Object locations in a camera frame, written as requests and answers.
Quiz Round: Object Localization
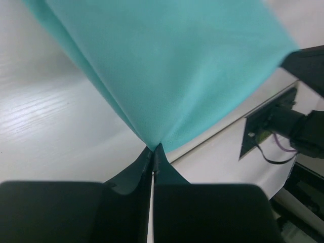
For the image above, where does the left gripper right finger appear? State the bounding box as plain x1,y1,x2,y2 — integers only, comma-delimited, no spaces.
153,144,282,242

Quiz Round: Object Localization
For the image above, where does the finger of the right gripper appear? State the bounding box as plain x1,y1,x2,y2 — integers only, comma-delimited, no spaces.
280,45,323,98

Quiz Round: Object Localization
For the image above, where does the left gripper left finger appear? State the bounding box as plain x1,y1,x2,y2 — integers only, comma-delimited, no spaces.
1,148,152,242

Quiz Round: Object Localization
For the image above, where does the teal t shirt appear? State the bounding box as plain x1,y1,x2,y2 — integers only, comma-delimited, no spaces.
25,1,298,152

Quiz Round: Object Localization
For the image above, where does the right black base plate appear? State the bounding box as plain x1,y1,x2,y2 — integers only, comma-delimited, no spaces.
239,87,297,159

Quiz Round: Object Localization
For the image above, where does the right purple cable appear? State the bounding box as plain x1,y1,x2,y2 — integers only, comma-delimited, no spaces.
273,133,297,154

